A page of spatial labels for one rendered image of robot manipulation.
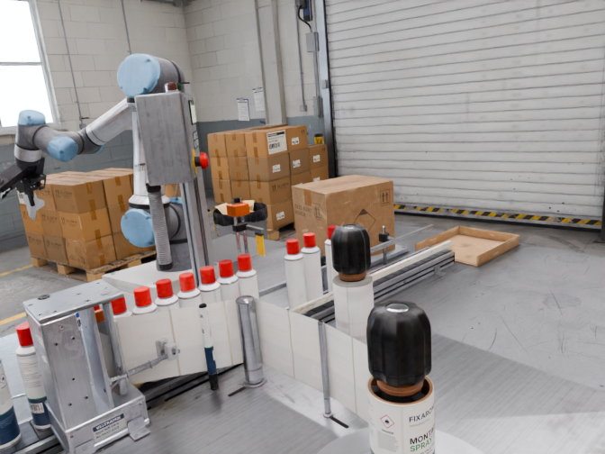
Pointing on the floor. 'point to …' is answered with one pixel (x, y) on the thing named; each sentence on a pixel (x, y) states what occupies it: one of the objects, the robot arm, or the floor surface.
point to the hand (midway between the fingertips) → (15, 210)
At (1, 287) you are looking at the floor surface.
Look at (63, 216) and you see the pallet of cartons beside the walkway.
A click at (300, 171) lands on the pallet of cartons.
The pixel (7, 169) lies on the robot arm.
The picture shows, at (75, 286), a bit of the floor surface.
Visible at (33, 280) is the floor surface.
